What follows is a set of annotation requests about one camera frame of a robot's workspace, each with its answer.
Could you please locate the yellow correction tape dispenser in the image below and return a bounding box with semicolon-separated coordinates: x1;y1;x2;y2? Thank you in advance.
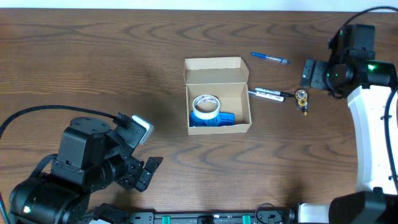
295;89;308;116

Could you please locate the white masking tape roll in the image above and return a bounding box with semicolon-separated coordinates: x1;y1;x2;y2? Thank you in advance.
192;95;221;119

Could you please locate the blue plastic case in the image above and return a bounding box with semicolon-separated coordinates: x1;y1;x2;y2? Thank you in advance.
189;112;235;127

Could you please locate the brown cardboard box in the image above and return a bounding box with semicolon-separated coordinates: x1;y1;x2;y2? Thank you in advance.
183;57;252;135

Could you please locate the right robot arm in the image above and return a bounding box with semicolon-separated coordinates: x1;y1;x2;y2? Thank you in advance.
295;24;397;223

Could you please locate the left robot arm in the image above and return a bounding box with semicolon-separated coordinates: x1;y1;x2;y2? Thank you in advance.
9;114;162;223

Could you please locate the blue ballpoint pen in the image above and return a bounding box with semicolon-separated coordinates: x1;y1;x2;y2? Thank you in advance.
251;52;290;64

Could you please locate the white whiteboard marker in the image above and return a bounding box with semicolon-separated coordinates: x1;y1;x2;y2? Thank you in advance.
248;90;285;102

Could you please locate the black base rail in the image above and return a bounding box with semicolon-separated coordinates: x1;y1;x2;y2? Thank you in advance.
86;203;299;224

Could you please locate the left black cable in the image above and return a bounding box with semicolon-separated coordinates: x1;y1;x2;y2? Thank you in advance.
0;105;125;224

